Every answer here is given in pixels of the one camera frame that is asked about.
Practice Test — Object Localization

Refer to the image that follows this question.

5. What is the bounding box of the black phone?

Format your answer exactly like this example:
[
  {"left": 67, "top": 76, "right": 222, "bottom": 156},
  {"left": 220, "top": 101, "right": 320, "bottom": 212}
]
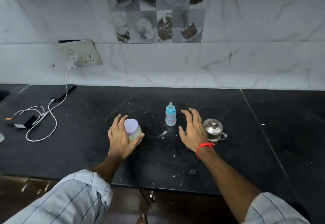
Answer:
[{"left": 50, "top": 84, "right": 77, "bottom": 101}]

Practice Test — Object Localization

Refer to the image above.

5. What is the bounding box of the white charging cable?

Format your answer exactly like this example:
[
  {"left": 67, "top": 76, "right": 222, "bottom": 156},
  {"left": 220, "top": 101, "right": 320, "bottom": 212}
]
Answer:
[
  {"left": 25, "top": 99, "right": 58, "bottom": 142},
  {"left": 14, "top": 66, "right": 74, "bottom": 124}
]

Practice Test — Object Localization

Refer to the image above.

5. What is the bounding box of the dark wooden cabinet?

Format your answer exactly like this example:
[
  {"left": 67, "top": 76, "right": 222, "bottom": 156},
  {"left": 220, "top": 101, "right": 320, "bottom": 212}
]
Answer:
[{"left": 0, "top": 174, "right": 239, "bottom": 224}]

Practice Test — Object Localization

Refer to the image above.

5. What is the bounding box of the person's left forearm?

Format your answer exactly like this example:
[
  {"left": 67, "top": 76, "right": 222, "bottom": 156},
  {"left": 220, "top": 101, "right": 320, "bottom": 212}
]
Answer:
[{"left": 90, "top": 155, "right": 129, "bottom": 184}]

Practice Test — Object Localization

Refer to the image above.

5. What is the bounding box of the small steel pot with lid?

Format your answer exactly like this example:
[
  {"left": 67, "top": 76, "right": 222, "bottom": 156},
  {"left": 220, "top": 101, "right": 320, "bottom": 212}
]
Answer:
[{"left": 202, "top": 118, "right": 228, "bottom": 143}]

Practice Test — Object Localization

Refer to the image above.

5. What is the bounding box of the white charger plug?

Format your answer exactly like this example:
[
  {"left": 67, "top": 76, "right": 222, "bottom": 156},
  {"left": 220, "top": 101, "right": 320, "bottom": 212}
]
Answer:
[{"left": 67, "top": 55, "right": 79, "bottom": 69}]

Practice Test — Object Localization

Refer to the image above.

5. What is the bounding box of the person's right hand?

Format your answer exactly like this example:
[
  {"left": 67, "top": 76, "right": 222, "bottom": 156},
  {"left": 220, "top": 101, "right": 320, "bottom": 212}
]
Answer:
[{"left": 178, "top": 108, "right": 211, "bottom": 153}]

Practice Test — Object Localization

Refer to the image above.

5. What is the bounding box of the red thread bracelet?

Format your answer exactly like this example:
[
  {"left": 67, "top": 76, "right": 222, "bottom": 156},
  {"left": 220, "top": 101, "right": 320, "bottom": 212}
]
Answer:
[{"left": 195, "top": 142, "right": 216, "bottom": 159}]

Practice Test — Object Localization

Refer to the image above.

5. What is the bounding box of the person's right forearm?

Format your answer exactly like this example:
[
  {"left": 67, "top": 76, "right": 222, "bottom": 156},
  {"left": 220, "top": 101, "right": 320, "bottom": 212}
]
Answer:
[{"left": 197, "top": 145, "right": 262, "bottom": 224}]

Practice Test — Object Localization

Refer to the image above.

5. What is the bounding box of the clear plastic baby bottle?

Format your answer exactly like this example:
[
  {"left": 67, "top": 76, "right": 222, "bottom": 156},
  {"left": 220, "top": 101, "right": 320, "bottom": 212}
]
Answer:
[{"left": 165, "top": 114, "right": 177, "bottom": 127}]

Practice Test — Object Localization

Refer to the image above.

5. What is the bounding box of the glass milk powder jar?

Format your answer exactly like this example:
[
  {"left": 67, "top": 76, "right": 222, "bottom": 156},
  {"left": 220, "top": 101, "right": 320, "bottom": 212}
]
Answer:
[{"left": 128, "top": 127, "right": 143, "bottom": 145}]

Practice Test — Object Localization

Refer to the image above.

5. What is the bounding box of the black power adapter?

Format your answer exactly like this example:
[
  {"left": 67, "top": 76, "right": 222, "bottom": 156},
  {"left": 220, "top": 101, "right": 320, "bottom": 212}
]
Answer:
[{"left": 7, "top": 115, "right": 38, "bottom": 129}]

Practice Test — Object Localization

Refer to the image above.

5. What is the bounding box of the person's left hand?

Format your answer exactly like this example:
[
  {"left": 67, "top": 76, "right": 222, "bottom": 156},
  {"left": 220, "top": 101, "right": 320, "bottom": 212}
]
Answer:
[{"left": 107, "top": 114, "right": 145, "bottom": 160}]

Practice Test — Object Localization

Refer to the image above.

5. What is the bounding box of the grey striped shirt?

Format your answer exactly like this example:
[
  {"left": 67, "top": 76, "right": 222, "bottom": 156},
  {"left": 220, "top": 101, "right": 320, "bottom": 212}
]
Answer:
[{"left": 2, "top": 169, "right": 310, "bottom": 224}]

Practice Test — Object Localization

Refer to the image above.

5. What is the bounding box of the grey wall socket plate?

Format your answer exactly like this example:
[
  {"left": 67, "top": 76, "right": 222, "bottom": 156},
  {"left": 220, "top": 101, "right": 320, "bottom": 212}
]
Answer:
[{"left": 56, "top": 39, "right": 103, "bottom": 67}]

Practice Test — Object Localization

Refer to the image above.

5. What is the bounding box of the lilac jar lid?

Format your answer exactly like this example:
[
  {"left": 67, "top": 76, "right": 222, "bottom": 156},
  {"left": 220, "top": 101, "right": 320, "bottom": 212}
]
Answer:
[{"left": 124, "top": 118, "right": 139, "bottom": 134}]

